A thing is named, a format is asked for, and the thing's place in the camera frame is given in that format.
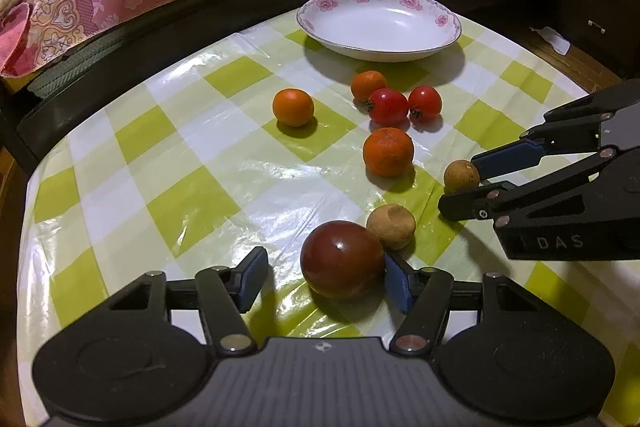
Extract tan longan with dent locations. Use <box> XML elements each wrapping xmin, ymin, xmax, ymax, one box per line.
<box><xmin>366</xmin><ymin>204</ymin><xmax>416</xmax><ymax>251</ymax></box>

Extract dark red plum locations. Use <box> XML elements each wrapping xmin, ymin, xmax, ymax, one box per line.
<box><xmin>300</xmin><ymin>220</ymin><xmax>385</xmax><ymax>300</ymax></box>

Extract small tan longan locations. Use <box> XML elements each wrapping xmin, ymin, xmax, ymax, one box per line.
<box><xmin>444</xmin><ymin>159</ymin><xmax>480</xmax><ymax>194</ymax></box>

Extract large bumpy mandarin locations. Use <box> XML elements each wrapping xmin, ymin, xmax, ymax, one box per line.
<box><xmin>362</xmin><ymin>128</ymin><xmax>414</xmax><ymax>178</ymax></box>

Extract red cherry tomato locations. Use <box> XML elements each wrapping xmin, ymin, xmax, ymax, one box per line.
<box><xmin>364</xmin><ymin>88</ymin><xmax>409</xmax><ymax>127</ymax></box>
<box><xmin>408</xmin><ymin>84</ymin><xmax>442</xmax><ymax>124</ymax></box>

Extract small orange mandarin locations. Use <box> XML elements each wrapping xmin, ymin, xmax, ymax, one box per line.
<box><xmin>350</xmin><ymin>70</ymin><xmax>387</xmax><ymax>104</ymax></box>

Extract white paper scrap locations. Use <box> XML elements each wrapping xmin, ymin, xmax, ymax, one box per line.
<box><xmin>530</xmin><ymin>26</ymin><xmax>570</xmax><ymax>56</ymax></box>

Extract dark drawer cabinet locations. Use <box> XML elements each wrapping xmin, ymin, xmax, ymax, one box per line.
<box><xmin>556</xmin><ymin>0</ymin><xmax>639</xmax><ymax>80</ymax></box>

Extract green white checkered tablecloth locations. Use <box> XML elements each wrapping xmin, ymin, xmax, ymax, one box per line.
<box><xmin>17</xmin><ymin>13</ymin><xmax>639</xmax><ymax>426</ymax></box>

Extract white floral rimmed plate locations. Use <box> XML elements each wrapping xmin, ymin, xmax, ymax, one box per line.
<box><xmin>296</xmin><ymin>0</ymin><xmax>462</xmax><ymax>63</ymax></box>

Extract dark bed frame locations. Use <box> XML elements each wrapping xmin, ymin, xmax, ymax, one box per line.
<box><xmin>0</xmin><ymin>0</ymin><xmax>566</xmax><ymax>158</ymax></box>

